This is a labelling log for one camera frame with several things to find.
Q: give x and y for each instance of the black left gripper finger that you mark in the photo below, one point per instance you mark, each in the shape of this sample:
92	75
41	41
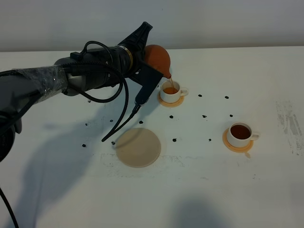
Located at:
136	42

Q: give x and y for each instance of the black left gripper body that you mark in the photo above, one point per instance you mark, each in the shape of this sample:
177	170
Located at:
125	58

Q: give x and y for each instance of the brown clay teapot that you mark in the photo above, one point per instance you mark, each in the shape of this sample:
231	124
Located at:
157	57

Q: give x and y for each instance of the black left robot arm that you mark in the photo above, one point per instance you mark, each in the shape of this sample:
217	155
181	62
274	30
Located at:
98	72

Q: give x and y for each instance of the beige round teapot coaster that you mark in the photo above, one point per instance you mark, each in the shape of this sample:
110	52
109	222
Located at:
138	147

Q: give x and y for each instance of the white teacup far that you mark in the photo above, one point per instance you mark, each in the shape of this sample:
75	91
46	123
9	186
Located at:
171	91

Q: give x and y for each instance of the white teacup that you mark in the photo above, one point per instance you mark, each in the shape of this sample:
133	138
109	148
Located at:
241	134
171	91

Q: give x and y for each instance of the orange coaster far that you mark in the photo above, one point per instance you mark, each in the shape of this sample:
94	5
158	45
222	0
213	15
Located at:
170	105

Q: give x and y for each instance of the orange coaster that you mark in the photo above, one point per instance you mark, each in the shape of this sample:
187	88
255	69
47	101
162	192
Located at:
170	105
236	149

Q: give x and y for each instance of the white teacup near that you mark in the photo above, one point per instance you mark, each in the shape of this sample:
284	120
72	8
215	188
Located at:
241	134

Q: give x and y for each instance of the orange coaster near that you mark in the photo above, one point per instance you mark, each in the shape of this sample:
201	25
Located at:
236	149

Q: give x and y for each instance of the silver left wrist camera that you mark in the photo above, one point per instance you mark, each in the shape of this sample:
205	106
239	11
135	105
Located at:
148	78

